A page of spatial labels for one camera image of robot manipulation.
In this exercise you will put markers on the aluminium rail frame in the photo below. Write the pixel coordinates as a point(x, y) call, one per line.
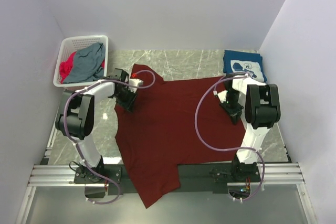
point(270, 174)

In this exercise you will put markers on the dark red t shirt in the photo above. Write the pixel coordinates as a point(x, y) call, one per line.
point(173, 123)

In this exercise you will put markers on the grey blue t shirt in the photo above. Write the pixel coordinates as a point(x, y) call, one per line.
point(97, 48)

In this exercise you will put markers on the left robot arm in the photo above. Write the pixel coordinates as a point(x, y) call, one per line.
point(75, 116)

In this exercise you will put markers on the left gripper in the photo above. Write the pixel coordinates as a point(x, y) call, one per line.
point(126, 101)

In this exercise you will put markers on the white plastic laundry basket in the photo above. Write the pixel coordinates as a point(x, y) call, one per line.
point(72, 44)

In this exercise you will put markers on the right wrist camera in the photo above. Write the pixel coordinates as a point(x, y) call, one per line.
point(221, 96)

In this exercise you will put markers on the pink red t shirt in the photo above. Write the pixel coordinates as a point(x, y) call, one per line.
point(65, 68)

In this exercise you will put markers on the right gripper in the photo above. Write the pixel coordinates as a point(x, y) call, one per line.
point(232, 107)

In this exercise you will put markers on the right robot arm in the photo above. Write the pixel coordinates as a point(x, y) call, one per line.
point(259, 103)

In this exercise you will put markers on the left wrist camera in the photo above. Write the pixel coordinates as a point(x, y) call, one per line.
point(134, 81)

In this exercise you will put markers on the folded blue t shirt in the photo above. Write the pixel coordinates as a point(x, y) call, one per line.
point(238, 61)

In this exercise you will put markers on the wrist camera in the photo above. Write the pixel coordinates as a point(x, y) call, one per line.
point(221, 96)
point(134, 81)

